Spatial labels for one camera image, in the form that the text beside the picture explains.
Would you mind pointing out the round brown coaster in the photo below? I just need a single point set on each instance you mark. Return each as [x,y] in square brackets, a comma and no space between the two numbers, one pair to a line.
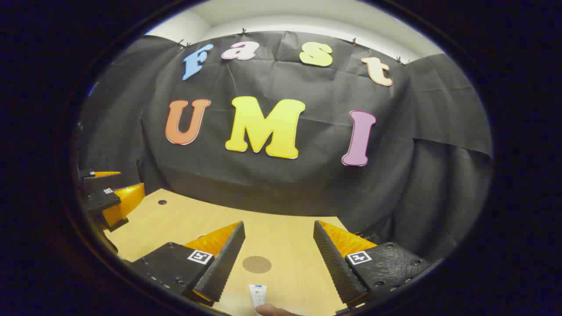
[257,264]

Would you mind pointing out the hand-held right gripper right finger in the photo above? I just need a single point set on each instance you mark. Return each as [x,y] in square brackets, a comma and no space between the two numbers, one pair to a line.
[334,263]

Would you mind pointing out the white toothpaste tube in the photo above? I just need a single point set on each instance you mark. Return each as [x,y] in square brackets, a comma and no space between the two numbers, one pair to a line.
[257,296]

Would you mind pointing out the wooden desktop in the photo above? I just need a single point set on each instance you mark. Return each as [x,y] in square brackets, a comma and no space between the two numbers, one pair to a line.
[281,237]

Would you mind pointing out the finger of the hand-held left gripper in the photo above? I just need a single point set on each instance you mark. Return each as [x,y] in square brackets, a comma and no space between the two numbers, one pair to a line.
[101,201]
[94,182]

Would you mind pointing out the black backdrop cloth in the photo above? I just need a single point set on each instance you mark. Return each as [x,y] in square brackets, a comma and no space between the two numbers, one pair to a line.
[307,184]

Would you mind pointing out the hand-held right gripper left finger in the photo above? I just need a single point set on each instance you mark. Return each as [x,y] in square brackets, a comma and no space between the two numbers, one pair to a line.
[221,263]

